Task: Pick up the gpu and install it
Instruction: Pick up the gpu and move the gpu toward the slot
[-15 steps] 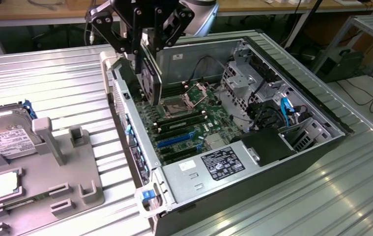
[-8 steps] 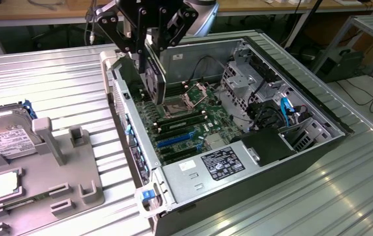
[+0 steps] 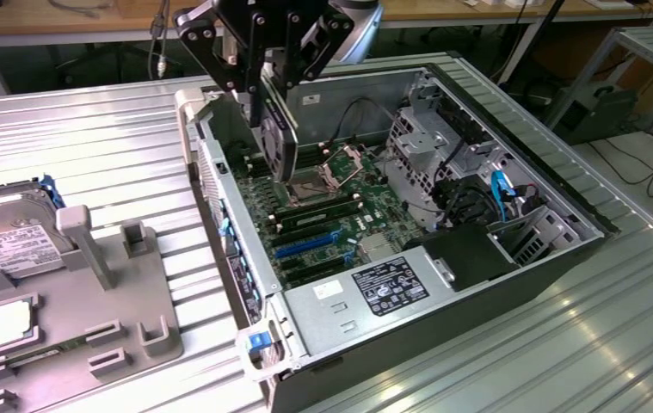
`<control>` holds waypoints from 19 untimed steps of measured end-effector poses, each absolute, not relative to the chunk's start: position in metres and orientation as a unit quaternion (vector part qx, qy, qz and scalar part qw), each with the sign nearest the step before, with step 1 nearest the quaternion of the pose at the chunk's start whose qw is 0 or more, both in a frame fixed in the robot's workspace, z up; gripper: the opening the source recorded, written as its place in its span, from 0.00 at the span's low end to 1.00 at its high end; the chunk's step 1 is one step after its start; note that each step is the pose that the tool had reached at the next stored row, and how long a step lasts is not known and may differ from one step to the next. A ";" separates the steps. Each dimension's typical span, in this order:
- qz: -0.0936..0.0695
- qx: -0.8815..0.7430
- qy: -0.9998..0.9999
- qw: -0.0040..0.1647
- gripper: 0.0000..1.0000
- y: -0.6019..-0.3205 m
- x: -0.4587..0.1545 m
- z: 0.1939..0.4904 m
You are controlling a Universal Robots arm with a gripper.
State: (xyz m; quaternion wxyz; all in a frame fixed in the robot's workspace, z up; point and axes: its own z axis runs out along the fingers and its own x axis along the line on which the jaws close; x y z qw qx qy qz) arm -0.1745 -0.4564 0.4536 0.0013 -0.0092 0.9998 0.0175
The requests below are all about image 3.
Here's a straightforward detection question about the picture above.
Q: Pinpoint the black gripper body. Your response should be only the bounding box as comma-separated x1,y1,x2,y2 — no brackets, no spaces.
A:
211,0,340,25

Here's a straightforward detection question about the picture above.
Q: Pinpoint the graphics card with fan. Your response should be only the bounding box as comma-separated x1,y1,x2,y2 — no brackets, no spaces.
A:
234,46,303,185

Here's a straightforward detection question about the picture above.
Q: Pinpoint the metal socket cover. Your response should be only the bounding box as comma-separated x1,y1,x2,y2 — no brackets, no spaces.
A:
319,144,371,193

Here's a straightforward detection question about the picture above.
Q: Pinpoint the metal disk bay cage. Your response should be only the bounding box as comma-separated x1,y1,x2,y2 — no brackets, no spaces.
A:
386,71,511,225

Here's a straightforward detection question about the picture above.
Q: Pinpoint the CPU socket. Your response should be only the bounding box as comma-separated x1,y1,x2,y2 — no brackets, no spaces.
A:
284,170,343,207

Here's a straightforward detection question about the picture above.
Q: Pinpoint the green motherboard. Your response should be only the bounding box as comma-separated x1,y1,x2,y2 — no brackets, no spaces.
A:
231,141,426,289

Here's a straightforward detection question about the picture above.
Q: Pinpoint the installed RAM stick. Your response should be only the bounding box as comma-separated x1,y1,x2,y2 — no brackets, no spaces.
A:
274,200,362,230

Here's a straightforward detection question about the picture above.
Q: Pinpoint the blue expansion slot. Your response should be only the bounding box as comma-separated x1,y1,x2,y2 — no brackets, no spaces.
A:
274,225,344,259

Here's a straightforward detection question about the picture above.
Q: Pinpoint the wooden desk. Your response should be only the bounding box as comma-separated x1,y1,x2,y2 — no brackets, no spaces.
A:
0,0,653,96

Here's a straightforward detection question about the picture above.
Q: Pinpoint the silver chipset heat sink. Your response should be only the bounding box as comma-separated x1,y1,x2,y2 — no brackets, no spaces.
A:
358,234,402,262

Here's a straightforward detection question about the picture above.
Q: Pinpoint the black box under desk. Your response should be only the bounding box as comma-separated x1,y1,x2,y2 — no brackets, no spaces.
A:
567,83,642,145

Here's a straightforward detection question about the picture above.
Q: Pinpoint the black expansion slot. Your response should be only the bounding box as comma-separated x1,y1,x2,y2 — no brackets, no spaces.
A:
284,254,352,281

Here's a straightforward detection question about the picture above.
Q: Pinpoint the silver hard disk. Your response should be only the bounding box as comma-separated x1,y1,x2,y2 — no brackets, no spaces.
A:
0,178,72,279

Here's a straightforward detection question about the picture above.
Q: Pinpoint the black plastic air shroud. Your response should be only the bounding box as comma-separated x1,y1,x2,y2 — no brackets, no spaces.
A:
420,223,523,293

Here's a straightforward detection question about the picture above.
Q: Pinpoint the grey power supply unit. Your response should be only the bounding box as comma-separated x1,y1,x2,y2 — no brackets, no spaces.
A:
271,244,459,367

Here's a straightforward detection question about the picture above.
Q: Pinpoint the grey parts rack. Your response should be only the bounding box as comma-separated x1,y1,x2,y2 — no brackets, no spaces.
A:
0,205,187,413

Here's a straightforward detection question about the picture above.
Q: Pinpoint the open black PC case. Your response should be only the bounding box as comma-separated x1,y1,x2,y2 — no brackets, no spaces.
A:
174,62,620,413

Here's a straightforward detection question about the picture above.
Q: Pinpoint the blue case latch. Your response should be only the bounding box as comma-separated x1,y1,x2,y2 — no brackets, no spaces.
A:
244,330,274,354

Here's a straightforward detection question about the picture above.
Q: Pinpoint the silver CPU chip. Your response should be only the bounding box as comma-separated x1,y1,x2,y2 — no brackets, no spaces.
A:
0,300,38,345

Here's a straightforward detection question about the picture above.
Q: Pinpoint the green RAM stick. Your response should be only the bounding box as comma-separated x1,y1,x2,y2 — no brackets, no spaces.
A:
4,337,90,371

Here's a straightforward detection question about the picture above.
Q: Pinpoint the hanging cable with plug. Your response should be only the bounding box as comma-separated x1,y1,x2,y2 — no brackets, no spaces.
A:
150,0,170,79

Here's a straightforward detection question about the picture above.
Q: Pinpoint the thin black looped wire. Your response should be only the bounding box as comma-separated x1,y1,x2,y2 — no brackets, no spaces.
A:
328,97,398,147

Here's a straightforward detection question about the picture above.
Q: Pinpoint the black power wire bundle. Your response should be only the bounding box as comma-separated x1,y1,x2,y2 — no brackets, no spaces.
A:
435,178,506,228

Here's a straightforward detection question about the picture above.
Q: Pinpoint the blue data wire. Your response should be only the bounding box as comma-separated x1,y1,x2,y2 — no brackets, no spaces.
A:
490,170,518,224

